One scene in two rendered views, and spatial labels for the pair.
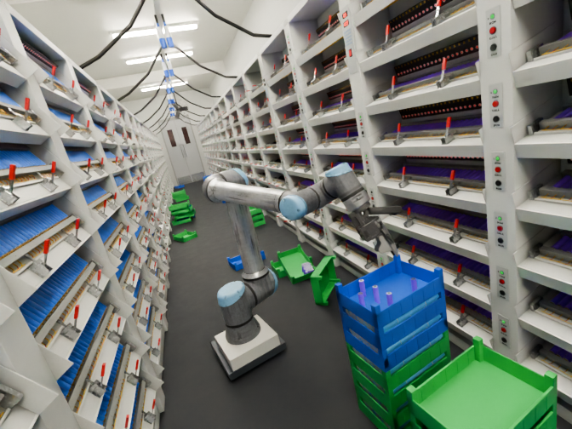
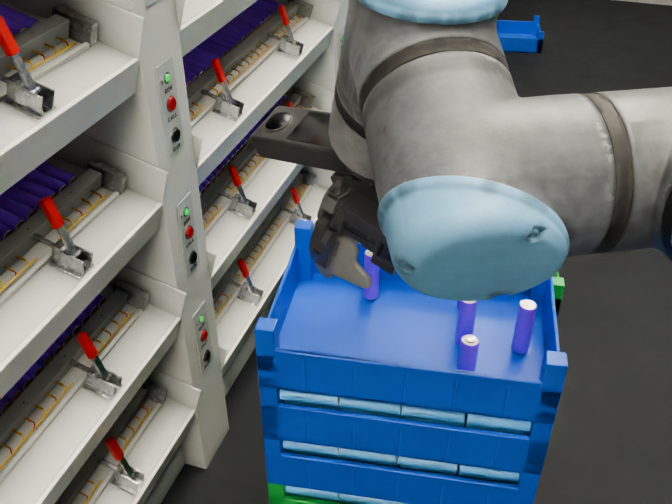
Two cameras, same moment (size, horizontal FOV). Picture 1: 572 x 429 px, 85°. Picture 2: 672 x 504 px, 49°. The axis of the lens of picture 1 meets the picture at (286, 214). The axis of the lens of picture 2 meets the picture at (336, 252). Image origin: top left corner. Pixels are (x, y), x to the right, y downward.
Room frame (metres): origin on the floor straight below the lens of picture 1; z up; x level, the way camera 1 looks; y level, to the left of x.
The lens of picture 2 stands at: (1.50, -0.01, 1.05)
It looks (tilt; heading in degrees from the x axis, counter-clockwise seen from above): 36 degrees down; 214
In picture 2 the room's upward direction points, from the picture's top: straight up
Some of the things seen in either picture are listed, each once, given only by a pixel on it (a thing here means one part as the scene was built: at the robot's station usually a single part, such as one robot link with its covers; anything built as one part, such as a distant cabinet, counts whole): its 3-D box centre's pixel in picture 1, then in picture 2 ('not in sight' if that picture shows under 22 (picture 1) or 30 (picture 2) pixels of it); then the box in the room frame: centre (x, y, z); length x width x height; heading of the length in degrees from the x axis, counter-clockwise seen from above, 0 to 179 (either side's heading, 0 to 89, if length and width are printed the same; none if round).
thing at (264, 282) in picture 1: (247, 237); not in sight; (1.59, 0.23, 0.60); 0.17 x 0.15 x 0.75; 133
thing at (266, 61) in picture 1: (290, 151); not in sight; (2.96, -0.17, 0.88); 0.20 x 0.09 x 1.76; 106
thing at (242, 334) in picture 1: (241, 324); not in sight; (1.47, 0.36, 0.17); 0.19 x 0.19 x 0.10
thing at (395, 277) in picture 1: (388, 286); (413, 311); (0.95, -0.29, 0.52); 0.30 x 0.20 x 0.08; 114
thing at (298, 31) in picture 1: (323, 151); not in sight; (2.29, -0.37, 0.88); 0.20 x 0.09 x 1.76; 106
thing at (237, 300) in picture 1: (235, 301); not in sight; (1.48, 0.36, 0.31); 0.17 x 0.15 x 0.18; 133
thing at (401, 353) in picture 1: (394, 326); (405, 412); (0.95, -0.29, 0.36); 0.30 x 0.20 x 0.08; 114
